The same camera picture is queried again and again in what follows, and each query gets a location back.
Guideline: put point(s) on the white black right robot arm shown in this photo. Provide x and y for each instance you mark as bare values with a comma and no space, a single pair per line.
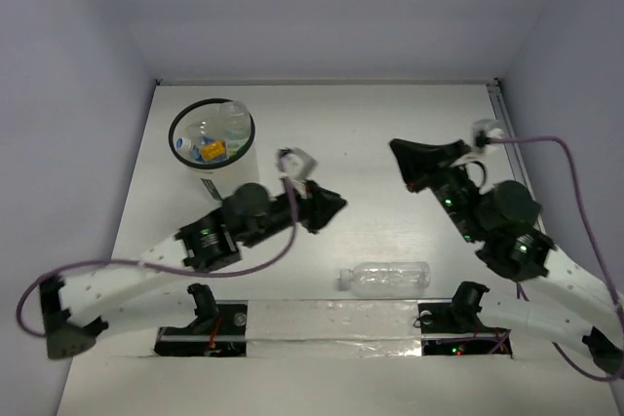
588,318

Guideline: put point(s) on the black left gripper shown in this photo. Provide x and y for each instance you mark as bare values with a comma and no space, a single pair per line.
310,207

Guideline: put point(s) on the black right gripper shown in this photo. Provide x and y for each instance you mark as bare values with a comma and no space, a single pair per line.
417,162

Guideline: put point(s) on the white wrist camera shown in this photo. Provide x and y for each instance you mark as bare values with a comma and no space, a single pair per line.
483,134
296,165

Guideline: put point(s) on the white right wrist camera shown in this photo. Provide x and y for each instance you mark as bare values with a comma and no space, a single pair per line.
483,134

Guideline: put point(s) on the clear unlabelled plastic bottle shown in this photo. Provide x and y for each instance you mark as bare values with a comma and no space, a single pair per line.
385,280

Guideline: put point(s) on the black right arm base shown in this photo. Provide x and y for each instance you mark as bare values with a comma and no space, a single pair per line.
451,328

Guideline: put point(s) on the white bin with black rim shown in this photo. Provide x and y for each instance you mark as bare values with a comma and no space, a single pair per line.
221,179

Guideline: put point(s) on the orange-label bottle yellow cap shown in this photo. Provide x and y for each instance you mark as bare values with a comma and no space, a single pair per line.
209,147

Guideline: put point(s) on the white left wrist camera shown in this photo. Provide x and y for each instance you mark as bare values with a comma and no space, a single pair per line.
296,165

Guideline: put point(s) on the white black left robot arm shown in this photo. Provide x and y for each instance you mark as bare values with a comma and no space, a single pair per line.
76,310

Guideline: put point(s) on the blue-label bottle white cap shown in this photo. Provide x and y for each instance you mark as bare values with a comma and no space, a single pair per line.
187,149

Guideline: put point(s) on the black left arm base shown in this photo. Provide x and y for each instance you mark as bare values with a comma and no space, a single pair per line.
218,329

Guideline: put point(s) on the green-white label clear bottle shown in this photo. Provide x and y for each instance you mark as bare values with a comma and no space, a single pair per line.
236,125

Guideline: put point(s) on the aluminium rail on right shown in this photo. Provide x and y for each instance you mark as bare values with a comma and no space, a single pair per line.
517,143

